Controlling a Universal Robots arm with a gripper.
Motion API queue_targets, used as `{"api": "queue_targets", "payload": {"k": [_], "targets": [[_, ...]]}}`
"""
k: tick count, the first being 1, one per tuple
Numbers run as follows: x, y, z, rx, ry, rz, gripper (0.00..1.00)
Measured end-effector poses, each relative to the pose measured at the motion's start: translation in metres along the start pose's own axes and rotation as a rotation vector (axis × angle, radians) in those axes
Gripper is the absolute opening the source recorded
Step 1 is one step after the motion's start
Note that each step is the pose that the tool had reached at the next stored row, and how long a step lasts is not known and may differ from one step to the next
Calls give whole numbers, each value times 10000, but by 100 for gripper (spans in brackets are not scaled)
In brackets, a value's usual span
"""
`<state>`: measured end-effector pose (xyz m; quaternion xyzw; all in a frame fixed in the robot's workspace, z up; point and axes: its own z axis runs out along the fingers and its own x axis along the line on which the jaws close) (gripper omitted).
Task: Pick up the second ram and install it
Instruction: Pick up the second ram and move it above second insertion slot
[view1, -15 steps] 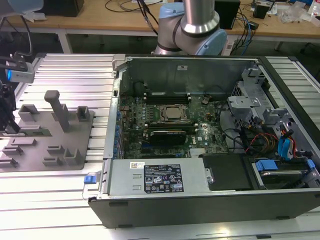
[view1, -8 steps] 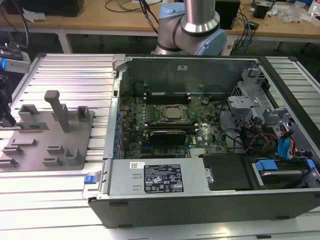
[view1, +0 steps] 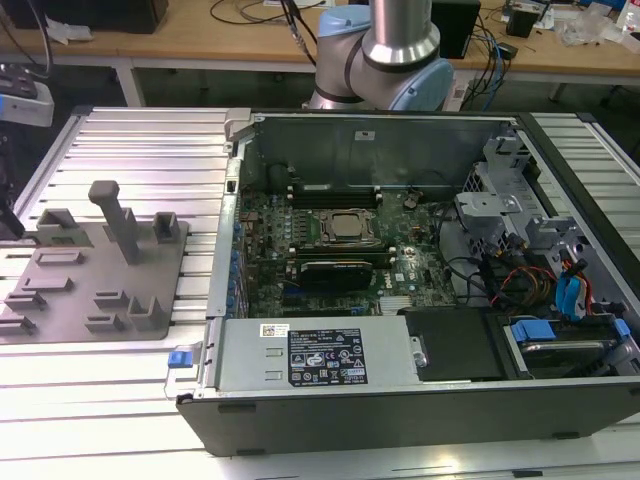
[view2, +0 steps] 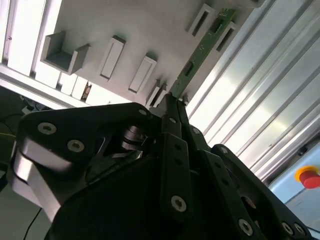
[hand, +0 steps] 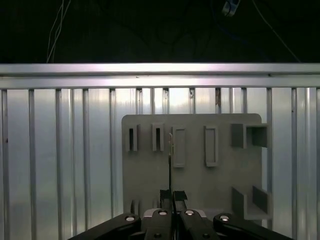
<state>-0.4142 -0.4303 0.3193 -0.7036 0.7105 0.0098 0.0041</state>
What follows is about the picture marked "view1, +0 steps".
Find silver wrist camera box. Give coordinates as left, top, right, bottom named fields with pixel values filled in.
left=0, top=62, right=56, bottom=127

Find black plastic shroud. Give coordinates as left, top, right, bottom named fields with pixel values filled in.
left=397, top=305, right=509, bottom=385

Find small black box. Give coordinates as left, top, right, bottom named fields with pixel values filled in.
left=505, top=7, right=541, bottom=37

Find crumpled white paper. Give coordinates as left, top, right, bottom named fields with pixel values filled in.
left=45, top=22, right=95, bottom=46

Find tall black box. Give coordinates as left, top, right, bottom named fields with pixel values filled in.
left=430, top=0, right=482, bottom=60

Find green motherboard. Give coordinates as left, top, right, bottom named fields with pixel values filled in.
left=238, top=184, right=464, bottom=319

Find silver power supply box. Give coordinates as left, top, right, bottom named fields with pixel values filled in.
left=198, top=315, right=431, bottom=399

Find metal CPU socket cover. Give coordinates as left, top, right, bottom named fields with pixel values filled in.
left=317, top=208, right=376, bottom=246

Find grey plastic case latch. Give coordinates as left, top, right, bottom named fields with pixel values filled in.
left=223, top=108, right=252, bottom=146

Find wide black device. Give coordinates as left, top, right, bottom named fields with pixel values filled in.
left=9, top=0, right=169, bottom=36

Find black graphics card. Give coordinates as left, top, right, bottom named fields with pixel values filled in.
left=287, top=257, right=376, bottom=292

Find silver chipset heatsink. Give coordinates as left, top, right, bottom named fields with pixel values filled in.
left=378, top=294, right=417, bottom=314

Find red yellow power wires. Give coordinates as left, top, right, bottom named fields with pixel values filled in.
left=488, top=264, right=559, bottom=309

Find clear plastic bag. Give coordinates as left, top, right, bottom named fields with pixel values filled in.
left=554, top=7, right=617, bottom=49

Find silver CPU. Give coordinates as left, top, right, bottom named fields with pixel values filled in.
left=332, top=215, right=360, bottom=239

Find grey metal drive cage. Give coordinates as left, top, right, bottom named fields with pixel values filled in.
left=453, top=134, right=596, bottom=301

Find grey parts rack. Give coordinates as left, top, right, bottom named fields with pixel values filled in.
left=0, top=179, right=192, bottom=346

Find wooden desk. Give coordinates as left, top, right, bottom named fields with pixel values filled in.
left=0, top=0, right=640, bottom=109

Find black PC case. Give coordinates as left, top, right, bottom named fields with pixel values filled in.
left=164, top=107, right=640, bottom=459

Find hard disk in blue carrier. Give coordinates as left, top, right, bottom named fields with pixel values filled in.
left=504, top=312, right=634, bottom=384

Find white red box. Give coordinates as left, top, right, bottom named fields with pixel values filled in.
left=617, top=0, right=640, bottom=51

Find blue flat data cable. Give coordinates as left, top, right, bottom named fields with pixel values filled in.
left=557, top=259, right=594, bottom=324

